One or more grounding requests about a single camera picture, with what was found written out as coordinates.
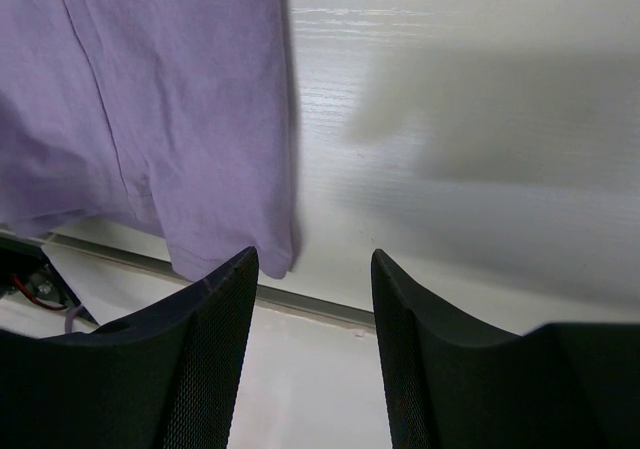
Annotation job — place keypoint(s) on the aluminium table edge rail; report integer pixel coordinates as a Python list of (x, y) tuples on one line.
[(284, 299)]

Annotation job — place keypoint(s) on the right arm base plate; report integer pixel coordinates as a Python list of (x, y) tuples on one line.
[(26, 270)]

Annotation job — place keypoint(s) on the lavender t shirt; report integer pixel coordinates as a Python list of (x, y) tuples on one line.
[(171, 116)]

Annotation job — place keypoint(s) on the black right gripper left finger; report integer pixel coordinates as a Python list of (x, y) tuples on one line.
[(166, 376)]

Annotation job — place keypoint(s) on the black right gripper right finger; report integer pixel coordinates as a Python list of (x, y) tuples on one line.
[(454, 381)]

